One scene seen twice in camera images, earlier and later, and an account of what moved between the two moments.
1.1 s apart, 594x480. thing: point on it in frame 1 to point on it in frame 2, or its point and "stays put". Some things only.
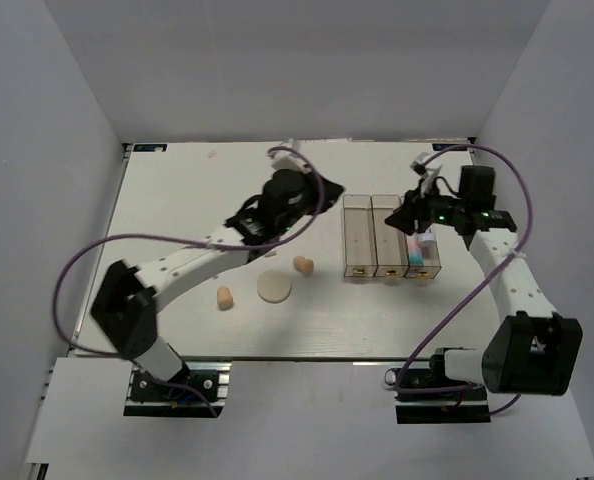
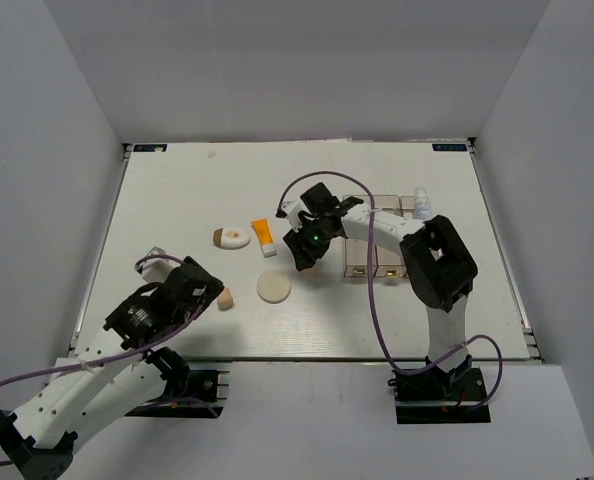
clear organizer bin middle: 391,243 stays put
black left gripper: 332,191 to 213,289
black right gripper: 403,218 to 304,255
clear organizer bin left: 360,250 stays put
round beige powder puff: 274,286 stays put
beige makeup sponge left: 224,298 stays put
